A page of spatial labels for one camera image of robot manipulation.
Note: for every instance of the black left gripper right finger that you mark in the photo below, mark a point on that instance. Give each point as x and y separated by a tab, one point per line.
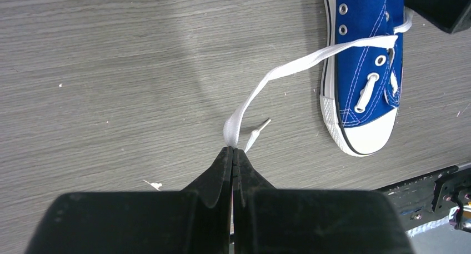
271	220

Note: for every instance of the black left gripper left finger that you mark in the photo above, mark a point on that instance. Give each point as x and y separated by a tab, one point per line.
195	219

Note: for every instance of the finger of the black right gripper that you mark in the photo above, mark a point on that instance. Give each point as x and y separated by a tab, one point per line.
450	16

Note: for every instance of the blue canvas sneaker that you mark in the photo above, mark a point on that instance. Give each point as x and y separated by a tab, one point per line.
361	86

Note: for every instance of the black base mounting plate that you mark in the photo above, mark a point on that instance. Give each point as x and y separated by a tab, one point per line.
433	199

